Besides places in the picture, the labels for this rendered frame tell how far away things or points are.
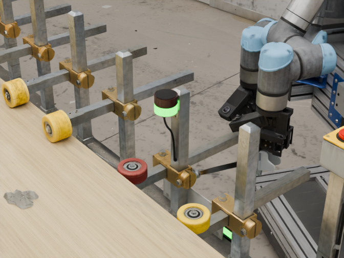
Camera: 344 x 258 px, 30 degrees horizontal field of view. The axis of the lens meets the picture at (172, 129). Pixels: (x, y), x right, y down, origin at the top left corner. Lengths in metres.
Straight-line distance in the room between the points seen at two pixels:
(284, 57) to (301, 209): 1.33
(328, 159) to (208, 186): 1.89
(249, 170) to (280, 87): 0.21
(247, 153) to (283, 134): 0.13
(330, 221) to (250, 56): 0.62
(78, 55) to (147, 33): 2.76
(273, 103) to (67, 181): 0.56
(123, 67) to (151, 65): 2.47
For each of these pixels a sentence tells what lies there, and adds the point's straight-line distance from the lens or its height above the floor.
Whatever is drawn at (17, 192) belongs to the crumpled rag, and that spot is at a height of 0.92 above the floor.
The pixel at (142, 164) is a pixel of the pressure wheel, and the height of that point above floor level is 0.91.
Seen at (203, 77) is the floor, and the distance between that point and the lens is 4.13.
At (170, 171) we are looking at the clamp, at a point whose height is 0.86.
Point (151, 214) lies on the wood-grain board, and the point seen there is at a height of 0.90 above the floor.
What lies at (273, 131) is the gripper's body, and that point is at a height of 1.06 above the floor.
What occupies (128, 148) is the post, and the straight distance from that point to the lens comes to 1.95.
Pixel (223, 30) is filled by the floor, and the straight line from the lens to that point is 4.82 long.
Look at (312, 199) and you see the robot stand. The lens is 2.79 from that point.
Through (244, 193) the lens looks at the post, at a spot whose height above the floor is 0.95.
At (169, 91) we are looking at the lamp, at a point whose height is 1.11.
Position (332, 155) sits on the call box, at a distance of 1.28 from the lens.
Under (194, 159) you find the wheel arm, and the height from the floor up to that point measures 0.85.
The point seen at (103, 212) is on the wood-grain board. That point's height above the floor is 0.90.
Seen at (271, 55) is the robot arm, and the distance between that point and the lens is 1.48.
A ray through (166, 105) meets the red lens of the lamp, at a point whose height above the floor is 1.10.
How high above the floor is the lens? 1.89
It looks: 32 degrees down
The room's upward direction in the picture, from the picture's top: straight up
